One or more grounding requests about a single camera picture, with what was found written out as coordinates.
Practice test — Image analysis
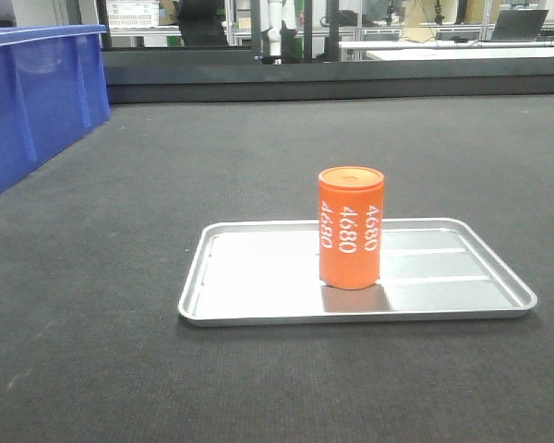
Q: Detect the orange cylindrical capacitor 4680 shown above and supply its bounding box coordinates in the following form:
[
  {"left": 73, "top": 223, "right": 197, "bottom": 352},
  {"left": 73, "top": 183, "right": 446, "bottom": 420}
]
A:
[{"left": 318, "top": 166, "right": 385, "bottom": 290}]

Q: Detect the black conveyor side rail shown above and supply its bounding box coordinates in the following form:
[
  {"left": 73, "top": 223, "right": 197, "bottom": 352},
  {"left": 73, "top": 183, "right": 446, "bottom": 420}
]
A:
[{"left": 102, "top": 48, "right": 554, "bottom": 104}]

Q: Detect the silver metal tray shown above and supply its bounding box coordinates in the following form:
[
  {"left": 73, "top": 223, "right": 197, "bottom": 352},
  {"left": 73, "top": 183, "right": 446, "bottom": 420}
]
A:
[{"left": 177, "top": 218, "right": 537, "bottom": 327}]

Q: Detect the black office chair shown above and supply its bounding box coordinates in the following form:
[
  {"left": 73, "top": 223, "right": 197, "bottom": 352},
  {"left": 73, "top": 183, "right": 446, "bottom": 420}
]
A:
[{"left": 175, "top": 0, "right": 228, "bottom": 47}]

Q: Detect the black laptop on table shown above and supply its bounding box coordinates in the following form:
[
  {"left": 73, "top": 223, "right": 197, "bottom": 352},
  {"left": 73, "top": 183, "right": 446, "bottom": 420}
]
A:
[{"left": 482, "top": 9, "right": 548, "bottom": 42}]

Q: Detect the blue plastic bin on conveyor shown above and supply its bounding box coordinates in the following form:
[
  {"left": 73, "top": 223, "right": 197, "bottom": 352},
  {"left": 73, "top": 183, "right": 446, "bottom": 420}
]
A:
[{"left": 0, "top": 25, "right": 111, "bottom": 194}]

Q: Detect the white plastic crate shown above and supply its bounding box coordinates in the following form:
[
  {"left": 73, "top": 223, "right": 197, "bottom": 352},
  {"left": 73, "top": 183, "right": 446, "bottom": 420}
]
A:
[{"left": 106, "top": 0, "right": 159, "bottom": 29}]

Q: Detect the white background table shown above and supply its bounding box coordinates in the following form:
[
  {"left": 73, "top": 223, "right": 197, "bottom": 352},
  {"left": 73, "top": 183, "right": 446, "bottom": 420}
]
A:
[{"left": 339, "top": 41, "right": 554, "bottom": 62}]

